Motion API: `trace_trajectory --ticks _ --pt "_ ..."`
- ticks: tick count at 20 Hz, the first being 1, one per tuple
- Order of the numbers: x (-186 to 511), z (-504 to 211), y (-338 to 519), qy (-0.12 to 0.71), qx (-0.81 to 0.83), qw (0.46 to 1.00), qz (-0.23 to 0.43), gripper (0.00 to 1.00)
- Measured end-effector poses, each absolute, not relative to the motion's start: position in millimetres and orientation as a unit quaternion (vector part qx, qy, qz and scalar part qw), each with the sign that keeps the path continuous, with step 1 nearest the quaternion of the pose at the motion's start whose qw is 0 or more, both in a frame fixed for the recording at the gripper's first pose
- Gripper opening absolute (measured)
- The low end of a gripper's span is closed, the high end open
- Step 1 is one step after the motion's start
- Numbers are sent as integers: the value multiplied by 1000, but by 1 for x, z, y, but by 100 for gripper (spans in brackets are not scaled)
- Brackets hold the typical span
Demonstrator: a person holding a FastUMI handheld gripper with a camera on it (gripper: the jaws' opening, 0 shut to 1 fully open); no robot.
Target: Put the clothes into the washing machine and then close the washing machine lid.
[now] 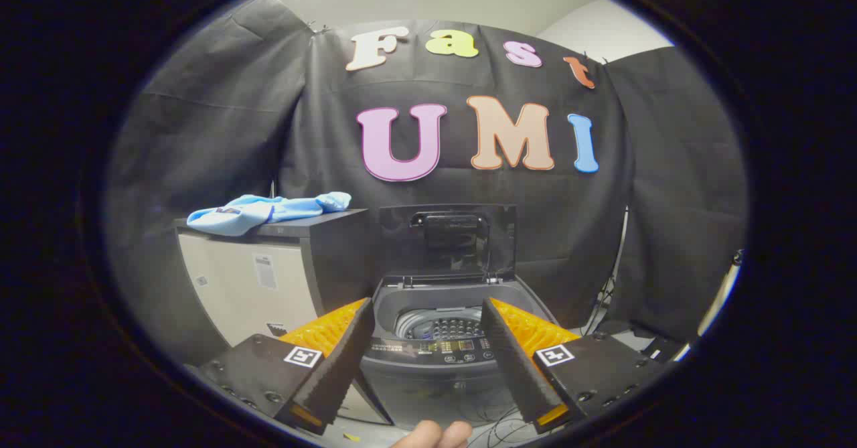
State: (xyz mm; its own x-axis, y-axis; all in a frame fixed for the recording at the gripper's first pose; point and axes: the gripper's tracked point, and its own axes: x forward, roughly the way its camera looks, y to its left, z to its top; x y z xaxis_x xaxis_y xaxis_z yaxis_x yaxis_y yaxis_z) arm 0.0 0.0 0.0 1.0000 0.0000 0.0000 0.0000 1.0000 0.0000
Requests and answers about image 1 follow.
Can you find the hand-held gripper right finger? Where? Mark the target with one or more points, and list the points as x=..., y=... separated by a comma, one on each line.
x=512, y=361

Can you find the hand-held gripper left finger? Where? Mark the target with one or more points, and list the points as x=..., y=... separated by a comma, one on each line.
x=338, y=361

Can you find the white and grey cabinet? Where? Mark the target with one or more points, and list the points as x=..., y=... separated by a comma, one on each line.
x=227, y=287

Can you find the black backdrop cloth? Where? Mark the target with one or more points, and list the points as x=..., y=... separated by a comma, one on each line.
x=268, y=133

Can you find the grey washing machine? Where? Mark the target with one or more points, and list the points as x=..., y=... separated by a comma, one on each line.
x=435, y=381

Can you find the light blue garment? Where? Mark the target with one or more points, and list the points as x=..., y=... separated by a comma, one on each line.
x=254, y=212

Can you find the white pole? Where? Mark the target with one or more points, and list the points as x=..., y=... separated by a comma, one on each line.
x=720, y=297

